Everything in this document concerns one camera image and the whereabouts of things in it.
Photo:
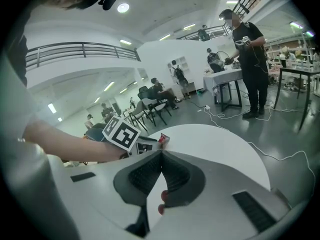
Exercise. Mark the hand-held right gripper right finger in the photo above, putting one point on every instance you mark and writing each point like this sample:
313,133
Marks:
212,196

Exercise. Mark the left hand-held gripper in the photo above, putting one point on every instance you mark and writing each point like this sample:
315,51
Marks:
121,132

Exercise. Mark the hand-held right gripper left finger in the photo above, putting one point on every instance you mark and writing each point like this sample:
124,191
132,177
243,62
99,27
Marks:
100,184

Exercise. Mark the small red packet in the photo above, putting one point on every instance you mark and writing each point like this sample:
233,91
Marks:
163,140

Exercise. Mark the person's left forearm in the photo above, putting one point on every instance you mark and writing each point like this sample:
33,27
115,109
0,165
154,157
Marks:
75,144

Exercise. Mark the grey chair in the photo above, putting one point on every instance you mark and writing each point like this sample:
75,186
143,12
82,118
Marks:
157,107
136,111

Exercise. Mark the round white table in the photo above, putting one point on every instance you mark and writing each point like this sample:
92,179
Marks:
212,146

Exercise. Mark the blue padded chair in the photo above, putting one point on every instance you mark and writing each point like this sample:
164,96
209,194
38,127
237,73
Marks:
95,134

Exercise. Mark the black office chair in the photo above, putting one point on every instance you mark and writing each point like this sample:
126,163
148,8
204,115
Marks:
145,91

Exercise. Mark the white power strip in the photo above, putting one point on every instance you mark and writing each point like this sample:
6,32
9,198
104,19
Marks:
207,107

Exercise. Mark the teal rolled mat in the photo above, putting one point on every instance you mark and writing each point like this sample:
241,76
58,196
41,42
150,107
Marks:
201,92

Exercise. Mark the white shelf cabinet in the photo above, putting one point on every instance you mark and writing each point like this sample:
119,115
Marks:
185,61

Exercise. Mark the table with grey tablecloth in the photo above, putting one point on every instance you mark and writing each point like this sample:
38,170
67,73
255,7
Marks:
222,77

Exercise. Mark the black balcony railing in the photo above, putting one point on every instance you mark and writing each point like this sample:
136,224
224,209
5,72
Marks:
240,2
75,44

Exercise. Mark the person's black shirt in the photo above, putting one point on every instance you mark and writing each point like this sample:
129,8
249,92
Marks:
20,56

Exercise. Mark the black-legged marble table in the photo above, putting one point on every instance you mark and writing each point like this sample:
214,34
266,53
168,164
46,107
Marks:
300,71

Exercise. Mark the flowers in dark vase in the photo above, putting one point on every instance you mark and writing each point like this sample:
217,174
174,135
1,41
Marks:
283,55

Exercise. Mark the white wooden rack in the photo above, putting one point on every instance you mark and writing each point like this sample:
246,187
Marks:
287,56

